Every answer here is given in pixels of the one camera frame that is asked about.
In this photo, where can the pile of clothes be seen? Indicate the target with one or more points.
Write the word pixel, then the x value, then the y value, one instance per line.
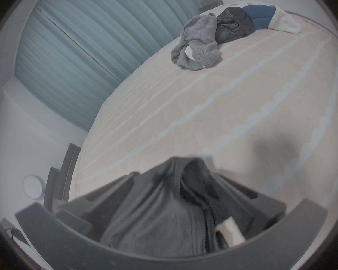
pixel 200 38

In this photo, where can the black T-shirt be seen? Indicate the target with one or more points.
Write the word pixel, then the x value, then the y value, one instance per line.
pixel 163 212

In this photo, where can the bed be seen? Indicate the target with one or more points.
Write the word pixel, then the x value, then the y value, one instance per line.
pixel 214 108

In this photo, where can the blue-green curtain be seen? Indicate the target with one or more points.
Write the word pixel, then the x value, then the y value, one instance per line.
pixel 59 80
pixel 115 24

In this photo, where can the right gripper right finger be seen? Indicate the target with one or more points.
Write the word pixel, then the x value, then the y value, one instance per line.
pixel 256 209

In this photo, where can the grey bedside table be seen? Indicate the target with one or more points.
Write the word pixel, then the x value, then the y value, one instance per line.
pixel 211 2

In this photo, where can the white printed pillow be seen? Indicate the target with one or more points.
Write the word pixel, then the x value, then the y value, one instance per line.
pixel 236 4

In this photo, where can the black chest of drawers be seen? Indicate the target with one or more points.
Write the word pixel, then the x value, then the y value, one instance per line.
pixel 70 173

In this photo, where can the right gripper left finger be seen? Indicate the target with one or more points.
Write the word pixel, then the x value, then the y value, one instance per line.
pixel 101 207

